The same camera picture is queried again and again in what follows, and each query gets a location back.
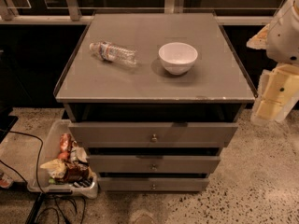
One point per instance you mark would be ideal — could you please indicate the white bowl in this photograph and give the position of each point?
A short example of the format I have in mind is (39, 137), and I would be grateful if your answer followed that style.
(177, 58)

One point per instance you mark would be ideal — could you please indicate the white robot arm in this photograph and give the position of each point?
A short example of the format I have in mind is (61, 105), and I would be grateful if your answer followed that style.
(278, 89)

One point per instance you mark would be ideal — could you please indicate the yellow snack bag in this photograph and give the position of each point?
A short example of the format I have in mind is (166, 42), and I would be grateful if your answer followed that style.
(56, 168)

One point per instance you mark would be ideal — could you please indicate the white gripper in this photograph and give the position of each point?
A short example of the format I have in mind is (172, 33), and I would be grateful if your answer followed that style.
(284, 39)

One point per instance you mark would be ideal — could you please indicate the red snack bag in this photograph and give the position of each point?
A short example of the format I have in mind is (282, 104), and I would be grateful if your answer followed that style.
(65, 142)

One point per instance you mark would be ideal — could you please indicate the clear plastic water bottle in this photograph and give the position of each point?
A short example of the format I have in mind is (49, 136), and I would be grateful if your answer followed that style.
(107, 51)

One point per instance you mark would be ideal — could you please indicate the metal railing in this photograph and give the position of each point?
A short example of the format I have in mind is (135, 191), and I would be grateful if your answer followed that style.
(227, 12)

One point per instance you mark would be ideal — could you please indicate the clear plastic storage bin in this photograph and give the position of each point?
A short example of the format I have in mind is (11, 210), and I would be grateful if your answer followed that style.
(40, 181)

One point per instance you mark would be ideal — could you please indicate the brown snack bag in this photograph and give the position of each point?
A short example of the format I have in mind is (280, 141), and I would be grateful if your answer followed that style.
(76, 172)

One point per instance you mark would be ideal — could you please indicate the grey drawer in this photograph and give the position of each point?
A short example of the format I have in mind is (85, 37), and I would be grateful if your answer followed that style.
(152, 184)
(154, 164)
(153, 134)

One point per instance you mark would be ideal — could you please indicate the grey drawer cabinet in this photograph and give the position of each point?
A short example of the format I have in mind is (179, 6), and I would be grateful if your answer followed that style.
(215, 89)

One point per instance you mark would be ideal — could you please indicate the grey top drawer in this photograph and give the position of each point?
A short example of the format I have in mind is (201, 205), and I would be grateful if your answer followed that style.
(153, 134)

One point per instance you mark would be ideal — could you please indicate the red white object on floor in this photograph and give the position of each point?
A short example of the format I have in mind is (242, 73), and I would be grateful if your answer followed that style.
(5, 181)

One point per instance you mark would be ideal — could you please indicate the grey bottom drawer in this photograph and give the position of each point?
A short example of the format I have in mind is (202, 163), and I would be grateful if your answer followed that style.
(152, 184)

